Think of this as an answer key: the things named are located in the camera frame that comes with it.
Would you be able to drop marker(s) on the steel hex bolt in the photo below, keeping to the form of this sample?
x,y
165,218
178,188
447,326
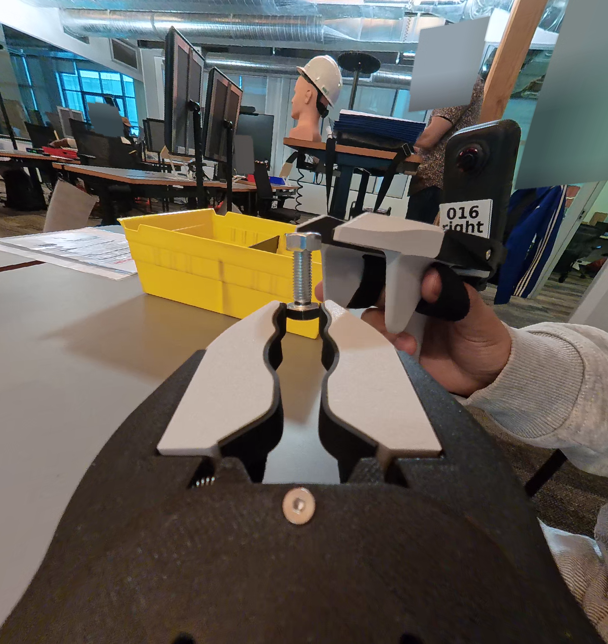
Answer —
x,y
302,276

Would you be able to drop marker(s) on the silver ceiling duct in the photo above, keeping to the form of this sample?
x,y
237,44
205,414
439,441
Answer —
x,y
183,25

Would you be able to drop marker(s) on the large dark display panel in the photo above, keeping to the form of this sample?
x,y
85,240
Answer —
x,y
183,90
222,113

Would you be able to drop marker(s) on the grey desk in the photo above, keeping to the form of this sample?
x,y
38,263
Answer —
x,y
57,362

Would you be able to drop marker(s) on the laminated paper sheet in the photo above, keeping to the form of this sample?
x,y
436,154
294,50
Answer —
x,y
67,249

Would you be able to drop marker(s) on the silver bolt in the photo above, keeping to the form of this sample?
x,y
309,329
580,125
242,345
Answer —
x,y
304,242

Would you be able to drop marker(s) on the person's grey sweatshirt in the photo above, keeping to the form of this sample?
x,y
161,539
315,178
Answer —
x,y
605,568

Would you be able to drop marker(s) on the small blue bin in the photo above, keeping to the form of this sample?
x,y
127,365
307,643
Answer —
x,y
278,181

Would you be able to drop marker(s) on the wooden top standing desk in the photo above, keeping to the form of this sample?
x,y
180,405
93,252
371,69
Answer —
x,y
344,186

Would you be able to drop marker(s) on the long wooden top table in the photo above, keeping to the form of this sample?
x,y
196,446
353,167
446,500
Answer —
x,y
12,153
158,173

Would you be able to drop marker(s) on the mannequin head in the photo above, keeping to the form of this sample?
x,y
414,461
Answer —
x,y
306,108

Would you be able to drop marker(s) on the person's right forearm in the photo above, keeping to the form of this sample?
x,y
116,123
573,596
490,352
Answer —
x,y
560,392

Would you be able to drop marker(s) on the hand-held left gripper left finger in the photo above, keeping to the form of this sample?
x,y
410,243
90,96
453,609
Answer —
x,y
223,397

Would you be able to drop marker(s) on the blue striped jacket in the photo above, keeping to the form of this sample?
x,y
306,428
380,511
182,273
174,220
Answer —
x,y
530,241

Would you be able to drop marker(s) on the white hard hat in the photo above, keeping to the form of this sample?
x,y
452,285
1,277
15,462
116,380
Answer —
x,y
324,75

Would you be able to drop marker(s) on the stack of blue sheets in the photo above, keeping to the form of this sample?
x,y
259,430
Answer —
x,y
379,126

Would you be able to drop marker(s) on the black office chair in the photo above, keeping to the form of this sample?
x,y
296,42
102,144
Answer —
x,y
266,191

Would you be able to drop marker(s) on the black rolling cart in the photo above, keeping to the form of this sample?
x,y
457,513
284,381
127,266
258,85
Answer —
x,y
369,209

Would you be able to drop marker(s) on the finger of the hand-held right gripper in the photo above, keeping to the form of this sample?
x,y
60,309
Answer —
x,y
324,224
384,234

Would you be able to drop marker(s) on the person's right hand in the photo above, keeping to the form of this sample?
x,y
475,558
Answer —
x,y
465,352

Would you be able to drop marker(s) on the black round floor lamp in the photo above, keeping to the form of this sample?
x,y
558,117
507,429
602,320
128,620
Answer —
x,y
359,63

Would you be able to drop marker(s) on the yellow plastic bin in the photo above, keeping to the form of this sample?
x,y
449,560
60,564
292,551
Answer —
x,y
183,271

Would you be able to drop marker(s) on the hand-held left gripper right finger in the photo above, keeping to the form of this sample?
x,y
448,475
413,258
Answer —
x,y
379,397

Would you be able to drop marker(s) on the wooden post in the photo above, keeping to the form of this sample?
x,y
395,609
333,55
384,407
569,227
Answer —
x,y
517,50

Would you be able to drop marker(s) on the black computer monitor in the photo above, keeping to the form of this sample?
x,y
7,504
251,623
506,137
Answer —
x,y
261,136

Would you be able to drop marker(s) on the red plastic bin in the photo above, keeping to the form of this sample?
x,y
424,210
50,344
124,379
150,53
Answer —
x,y
60,152

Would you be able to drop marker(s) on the black metal leg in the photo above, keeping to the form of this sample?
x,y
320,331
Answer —
x,y
545,473

